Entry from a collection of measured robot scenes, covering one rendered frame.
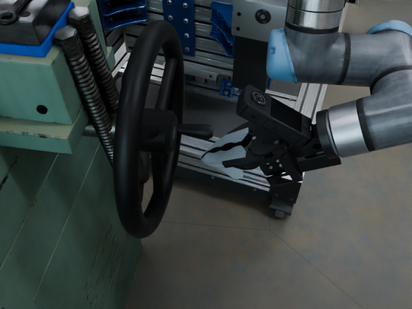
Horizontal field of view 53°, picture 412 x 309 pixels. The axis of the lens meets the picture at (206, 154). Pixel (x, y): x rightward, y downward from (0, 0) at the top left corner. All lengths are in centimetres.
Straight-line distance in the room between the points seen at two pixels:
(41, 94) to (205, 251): 97
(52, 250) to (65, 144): 28
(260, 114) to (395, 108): 17
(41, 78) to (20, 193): 21
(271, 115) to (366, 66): 15
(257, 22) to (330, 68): 35
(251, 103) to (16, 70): 29
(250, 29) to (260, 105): 40
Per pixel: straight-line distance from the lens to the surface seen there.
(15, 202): 61
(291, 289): 134
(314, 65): 61
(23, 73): 48
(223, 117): 143
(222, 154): 64
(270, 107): 58
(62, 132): 51
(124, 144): 43
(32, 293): 72
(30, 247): 68
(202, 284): 132
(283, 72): 61
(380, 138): 58
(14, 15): 45
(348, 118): 58
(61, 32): 48
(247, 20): 93
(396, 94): 58
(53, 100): 49
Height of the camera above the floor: 122
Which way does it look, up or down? 50 degrees down
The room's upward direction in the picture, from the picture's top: straight up
